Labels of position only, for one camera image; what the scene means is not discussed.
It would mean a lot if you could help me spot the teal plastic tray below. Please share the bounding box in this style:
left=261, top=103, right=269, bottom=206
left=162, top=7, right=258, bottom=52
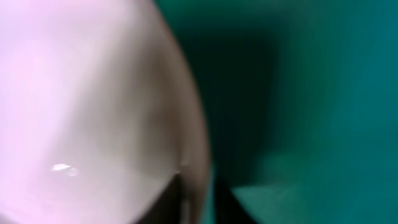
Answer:
left=157, top=0, right=397, bottom=223

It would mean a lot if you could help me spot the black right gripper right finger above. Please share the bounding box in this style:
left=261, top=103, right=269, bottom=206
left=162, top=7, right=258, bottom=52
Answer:
left=214, top=177, right=257, bottom=224

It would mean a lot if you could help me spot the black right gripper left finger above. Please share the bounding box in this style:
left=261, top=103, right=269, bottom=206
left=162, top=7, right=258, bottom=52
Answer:
left=135, top=174, right=182, bottom=224

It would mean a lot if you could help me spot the grey bowl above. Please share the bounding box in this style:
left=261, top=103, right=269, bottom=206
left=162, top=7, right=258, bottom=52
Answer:
left=1, top=1, right=211, bottom=223

